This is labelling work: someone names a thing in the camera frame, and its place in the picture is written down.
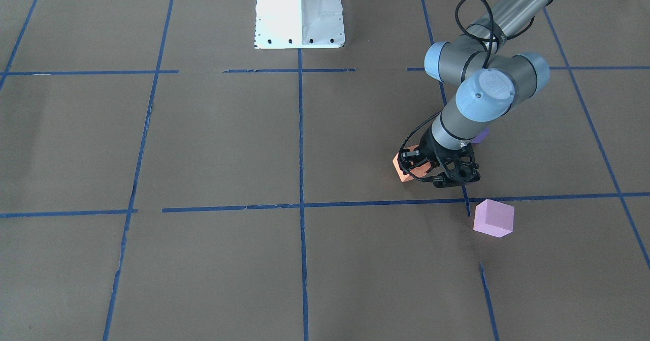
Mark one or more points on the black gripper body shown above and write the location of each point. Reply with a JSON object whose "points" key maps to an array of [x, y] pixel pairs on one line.
{"points": [[430, 149]]}

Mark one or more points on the orange foam cube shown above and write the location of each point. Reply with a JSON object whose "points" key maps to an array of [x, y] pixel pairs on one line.
{"points": [[411, 177]]}

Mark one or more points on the purple foam cube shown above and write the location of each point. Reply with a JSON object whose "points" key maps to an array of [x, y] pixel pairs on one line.
{"points": [[481, 136]]}

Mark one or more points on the pink foam cube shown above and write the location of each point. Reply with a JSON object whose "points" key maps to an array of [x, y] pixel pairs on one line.
{"points": [[494, 218]]}

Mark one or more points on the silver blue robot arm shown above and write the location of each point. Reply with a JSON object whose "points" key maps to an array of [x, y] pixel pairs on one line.
{"points": [[489, 86]]}

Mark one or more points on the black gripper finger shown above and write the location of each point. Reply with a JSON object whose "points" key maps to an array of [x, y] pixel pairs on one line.
{"points": [[410, 159], [455, 173]]}

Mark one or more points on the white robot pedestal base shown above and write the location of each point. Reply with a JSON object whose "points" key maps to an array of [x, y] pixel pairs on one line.
{"points": [[299, 24]]}

